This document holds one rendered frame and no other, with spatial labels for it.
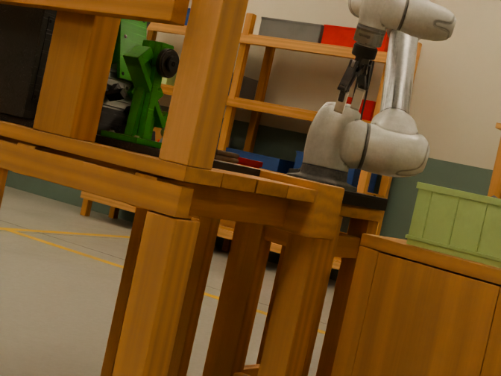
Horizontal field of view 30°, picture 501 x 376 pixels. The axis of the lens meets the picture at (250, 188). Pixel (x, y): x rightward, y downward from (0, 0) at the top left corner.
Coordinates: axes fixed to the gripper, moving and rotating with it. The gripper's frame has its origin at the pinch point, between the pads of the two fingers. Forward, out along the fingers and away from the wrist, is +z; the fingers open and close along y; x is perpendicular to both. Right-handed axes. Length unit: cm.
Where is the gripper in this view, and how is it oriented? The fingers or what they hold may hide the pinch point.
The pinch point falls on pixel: (347, 107)
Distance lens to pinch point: 295.9
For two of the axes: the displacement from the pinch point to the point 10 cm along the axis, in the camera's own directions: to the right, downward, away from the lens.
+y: -4.7, 1.4, -8.7
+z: -2.6, 9.2, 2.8
